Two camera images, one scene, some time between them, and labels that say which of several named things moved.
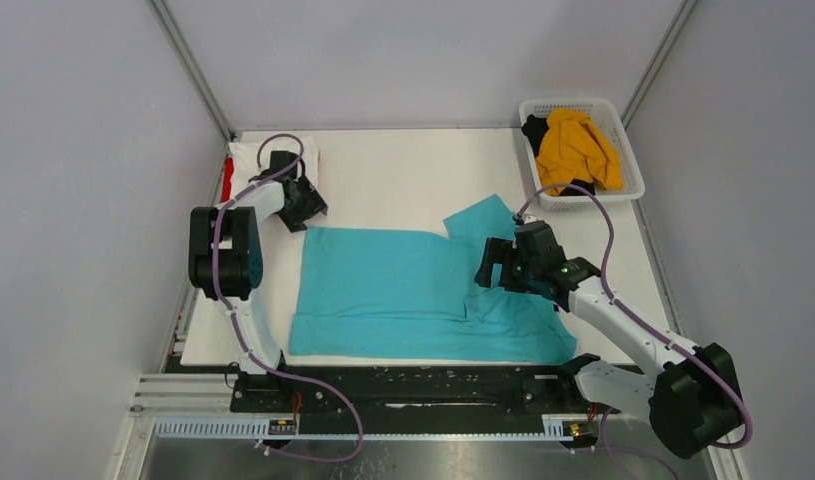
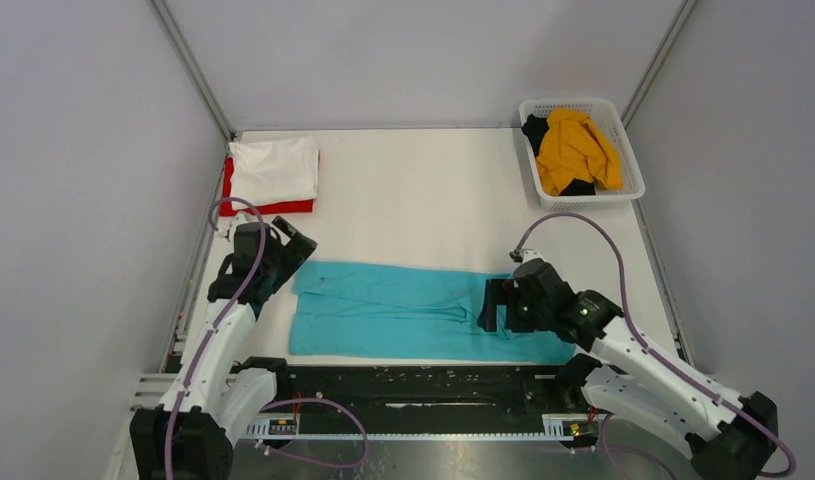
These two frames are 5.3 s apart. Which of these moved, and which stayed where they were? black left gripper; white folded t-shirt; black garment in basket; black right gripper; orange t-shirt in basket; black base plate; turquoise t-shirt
Moved: black right gripper; black left gripper; turquoise t-shirt
Stayed: white folded t-shirt; black garment in basket; orange t-shirt in basket; black base plate
